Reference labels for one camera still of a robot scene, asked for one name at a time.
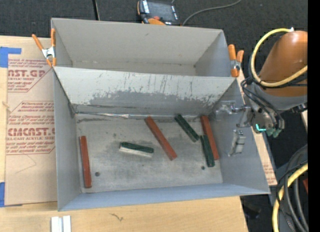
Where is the red-brown flat block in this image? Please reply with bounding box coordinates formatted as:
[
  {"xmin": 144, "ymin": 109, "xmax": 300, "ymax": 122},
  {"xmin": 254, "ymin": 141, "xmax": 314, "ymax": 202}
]
[
  {"xmin": 200, "ymin": 115, "xmax": 221, "ymax": 161},
  {"xmin": 78, "ymin": 135, "xmax": 93, "ymax": 189},
  {"xmin": 144, "ymin": 116, "xmax": 178, "ymax": 162}
]

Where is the grey metal bin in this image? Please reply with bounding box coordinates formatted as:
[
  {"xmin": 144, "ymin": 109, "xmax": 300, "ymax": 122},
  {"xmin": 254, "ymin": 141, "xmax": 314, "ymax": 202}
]
[{"xmin": 50, "ymin": 17, "xmax": 272, "ymax": 212}]

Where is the dark green flat block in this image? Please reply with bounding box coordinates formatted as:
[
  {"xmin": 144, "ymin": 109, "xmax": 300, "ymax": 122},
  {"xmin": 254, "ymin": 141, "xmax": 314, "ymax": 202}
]
[
  {"xmin": 174, "ymin": 113, "xmax": 201, "ymax": 143},
  {"xmin": 199, "ymin": 134, "xmax": 216, "ymax": 168},
  {"xmin": 118, "ymin": 141, "xmax": 155, "ymax": 158}
]

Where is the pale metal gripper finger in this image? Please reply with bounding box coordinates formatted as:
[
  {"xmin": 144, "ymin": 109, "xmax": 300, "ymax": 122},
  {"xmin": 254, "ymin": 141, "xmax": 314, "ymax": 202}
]
[
  {"xmin": 215, "ymin": 101, "xmax": 248, "ymax": 116},
  {"xmin": 227, "ymin": 129, "xmax": 247, "ymax": 157}
]

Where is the black cylinder on white bracket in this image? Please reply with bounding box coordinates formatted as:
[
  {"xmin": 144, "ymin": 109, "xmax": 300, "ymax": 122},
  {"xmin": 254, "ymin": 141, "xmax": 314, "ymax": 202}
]
[{"xmin": 291, "ymin": 103, "xmax": 308, "ymax": 113}]

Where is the brown cardboard board red print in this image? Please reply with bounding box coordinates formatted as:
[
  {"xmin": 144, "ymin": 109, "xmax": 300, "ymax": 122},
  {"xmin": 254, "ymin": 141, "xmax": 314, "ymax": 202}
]
[{"xmin": 0, "ymin": 35, "xmax": 278, "ymax": 207}]

